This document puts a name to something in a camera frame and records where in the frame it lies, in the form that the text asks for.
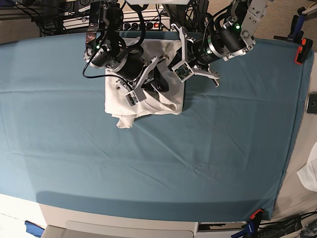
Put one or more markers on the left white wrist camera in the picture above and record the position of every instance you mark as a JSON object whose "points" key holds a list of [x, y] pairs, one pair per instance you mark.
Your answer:
{"points": [[183, 71]]}

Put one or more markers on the orange black clamp upper right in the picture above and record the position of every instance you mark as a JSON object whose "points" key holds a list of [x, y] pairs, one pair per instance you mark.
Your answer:
{"points": [[303, 50]]}

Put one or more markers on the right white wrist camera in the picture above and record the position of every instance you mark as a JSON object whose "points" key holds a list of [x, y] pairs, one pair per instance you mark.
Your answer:
{"points": [[136, 96]]}

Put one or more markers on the teal table cloth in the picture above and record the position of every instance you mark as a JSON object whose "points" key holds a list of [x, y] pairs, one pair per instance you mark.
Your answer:
{"points": [[222, 159]]}

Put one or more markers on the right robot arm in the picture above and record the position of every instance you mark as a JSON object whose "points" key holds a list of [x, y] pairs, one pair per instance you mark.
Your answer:
{"points": [[105, 48]]}

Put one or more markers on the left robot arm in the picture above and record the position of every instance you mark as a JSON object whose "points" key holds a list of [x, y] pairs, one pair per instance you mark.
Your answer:
{"points": [[227, 34]]}

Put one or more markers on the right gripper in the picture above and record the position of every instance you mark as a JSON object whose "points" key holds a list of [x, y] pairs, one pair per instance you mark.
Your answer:
{"points": [[137, 73]]}

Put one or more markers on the blue black clamp upper right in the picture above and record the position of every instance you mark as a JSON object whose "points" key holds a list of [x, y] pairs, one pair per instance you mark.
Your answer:
{"points": [[296, 32]]}

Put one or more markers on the blue black clamp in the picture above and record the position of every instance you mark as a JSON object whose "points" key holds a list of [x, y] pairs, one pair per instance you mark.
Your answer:
{"points": [[249, 230], [296, 32]]}

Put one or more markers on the grey device at table edge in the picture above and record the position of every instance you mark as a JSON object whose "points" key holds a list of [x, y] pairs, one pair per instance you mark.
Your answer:
{"points": [[311, 107]]}

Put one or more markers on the grey plastic bin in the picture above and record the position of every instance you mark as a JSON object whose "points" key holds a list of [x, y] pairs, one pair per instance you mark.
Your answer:
{"points": [[75, 229]]}

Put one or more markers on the white power strip red switch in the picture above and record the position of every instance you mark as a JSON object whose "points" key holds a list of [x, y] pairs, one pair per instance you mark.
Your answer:
{"points": [[149, 26]]}

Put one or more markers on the orange black clamp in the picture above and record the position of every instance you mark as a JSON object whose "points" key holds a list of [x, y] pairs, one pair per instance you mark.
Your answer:
{"points": [[259, 211], [303, 50]]}

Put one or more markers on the blue cloth on floor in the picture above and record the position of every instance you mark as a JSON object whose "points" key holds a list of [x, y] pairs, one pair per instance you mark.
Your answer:
{"points": [[34, 229]]}

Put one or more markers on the white cloth at right edge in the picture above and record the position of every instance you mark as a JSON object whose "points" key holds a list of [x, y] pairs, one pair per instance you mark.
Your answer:
{"points": [[308, 173]]}

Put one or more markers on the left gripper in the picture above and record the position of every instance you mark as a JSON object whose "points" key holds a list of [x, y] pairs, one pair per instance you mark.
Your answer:
{"points": [[182, 54]]}

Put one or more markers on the white T-shirt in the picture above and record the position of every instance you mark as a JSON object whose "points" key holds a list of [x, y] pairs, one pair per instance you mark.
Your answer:
{"points": [[156, 103]]}

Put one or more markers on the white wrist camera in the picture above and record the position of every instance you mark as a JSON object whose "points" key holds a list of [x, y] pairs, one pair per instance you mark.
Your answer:
{"points": [[136, 96], [183, 71]]}

